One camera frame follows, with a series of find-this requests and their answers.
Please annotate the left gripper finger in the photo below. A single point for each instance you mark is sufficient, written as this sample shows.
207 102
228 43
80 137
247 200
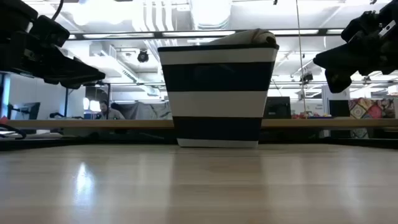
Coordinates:
71 73
74 86

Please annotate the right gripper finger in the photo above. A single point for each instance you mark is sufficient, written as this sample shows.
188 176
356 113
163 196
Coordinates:
337 81
339 60

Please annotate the khaki shorts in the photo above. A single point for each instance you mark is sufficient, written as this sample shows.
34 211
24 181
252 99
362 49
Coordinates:
248 37

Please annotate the navy white striped fabric bin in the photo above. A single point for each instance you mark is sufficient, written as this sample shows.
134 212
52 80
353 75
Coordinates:
217 105

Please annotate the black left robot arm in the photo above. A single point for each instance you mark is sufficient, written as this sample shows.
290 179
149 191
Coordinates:
12 15

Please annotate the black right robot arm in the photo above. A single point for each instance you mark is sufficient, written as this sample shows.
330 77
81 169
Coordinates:
390 12

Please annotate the black square screen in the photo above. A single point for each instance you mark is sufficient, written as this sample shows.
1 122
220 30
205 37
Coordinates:
339 108

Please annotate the white pillar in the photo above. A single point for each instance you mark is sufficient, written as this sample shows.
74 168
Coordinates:
325 105

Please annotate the beige wooden desk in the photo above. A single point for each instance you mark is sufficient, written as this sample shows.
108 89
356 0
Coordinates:
93 124

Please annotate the colourful patchwork quilt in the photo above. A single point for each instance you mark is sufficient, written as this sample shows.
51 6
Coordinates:
370 109

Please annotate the colourful toy pile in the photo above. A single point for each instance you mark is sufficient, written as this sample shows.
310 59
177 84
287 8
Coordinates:
308 116

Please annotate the black computer monitor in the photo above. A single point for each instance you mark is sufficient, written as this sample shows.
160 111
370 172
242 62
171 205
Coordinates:
31 110

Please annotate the red object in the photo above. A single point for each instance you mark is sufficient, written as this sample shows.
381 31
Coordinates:
3 120

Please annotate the black equipment box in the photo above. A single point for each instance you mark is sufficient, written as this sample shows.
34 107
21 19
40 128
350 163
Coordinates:
276 108

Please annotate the grey tarp cover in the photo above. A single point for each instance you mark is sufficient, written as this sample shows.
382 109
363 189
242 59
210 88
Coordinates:
143 111

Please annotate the black tall stand frame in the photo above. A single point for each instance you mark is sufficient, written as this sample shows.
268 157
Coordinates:
66 102

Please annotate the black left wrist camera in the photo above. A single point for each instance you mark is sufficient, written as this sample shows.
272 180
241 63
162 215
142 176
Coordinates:
49 31

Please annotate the black aluminium table frame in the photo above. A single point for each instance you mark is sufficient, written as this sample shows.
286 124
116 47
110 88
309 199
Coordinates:
93 144

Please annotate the black light rail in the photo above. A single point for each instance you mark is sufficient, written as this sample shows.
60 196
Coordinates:
158 34

